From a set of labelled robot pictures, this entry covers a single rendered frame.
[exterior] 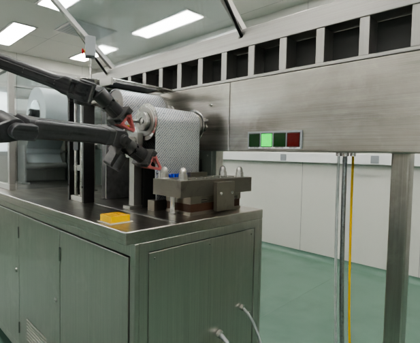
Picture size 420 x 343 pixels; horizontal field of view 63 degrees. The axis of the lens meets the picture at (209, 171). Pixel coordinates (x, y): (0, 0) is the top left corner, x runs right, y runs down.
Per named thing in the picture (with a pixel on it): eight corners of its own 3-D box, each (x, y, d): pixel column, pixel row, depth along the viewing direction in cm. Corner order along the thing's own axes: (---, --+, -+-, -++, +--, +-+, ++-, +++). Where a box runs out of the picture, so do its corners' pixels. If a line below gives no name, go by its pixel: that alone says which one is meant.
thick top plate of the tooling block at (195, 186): (152, 194, 131) (152, 177, 130) (223, 188, 159) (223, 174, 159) (180, 198, 119) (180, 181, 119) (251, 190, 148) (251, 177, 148)
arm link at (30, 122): (13, 120, 81) (-12, 106, 85) (9, 143, 82) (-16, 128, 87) (134, 133, 119) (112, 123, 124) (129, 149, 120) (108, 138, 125)
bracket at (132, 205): (122, 208, 140) (122, 132, 138) (135, 206, 144) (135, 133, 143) (128, 209, 136) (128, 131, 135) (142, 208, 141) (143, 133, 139)
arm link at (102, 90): (91, 96, 121) (103, 86, 122) (88, 93, 127) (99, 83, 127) (105, 111, 126) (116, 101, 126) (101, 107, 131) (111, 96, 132)
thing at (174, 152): (154, 182, 136) (155, 135, 135) (197, 180, 153) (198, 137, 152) (155, 182, 136) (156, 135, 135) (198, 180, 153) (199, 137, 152)
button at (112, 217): (99, 220, 113) (99, 214, 113) (118, 218, 118) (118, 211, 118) (110, 224, 108) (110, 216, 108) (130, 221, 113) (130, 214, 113)
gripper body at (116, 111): (123, 122, 127) (109, 107, 123) (108, 123, 134) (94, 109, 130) (133, 109, 130) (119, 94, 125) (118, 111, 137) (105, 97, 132)
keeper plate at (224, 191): (213, 210, 132) (214, 182, 131) (230, 207, 139) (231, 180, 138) (218, 211, 130) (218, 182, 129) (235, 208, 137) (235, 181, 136)
